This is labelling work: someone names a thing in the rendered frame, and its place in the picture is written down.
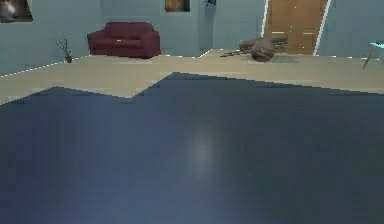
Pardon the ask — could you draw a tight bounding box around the orange framed wall picture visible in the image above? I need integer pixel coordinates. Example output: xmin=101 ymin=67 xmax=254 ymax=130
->
xmin=164 ymin=0 xmax=191 ymax=13

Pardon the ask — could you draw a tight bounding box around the dark red sofa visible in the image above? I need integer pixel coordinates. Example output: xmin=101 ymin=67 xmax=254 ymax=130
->
xmin=87 ymin=21 xmax=162 ymax=60

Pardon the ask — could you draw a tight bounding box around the dark framed wall picture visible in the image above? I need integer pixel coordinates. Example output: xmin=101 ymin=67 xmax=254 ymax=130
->
xmin=0 ymin=0 xmax=34 ymax=24

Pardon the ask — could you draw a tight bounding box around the brown toppled armchair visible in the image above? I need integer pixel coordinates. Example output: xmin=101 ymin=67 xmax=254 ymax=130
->
xmin=219 ymin=34 xmax=289 ymax=63

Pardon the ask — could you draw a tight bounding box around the brown wooden room door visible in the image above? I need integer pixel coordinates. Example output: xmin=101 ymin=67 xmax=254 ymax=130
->
xmin=262 ymin=0 xmax=329 ymax=56

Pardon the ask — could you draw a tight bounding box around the bare twig house plant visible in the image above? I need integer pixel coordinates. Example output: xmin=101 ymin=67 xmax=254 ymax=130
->
xmin=54 ymin=32 xmax=73 ymax=64

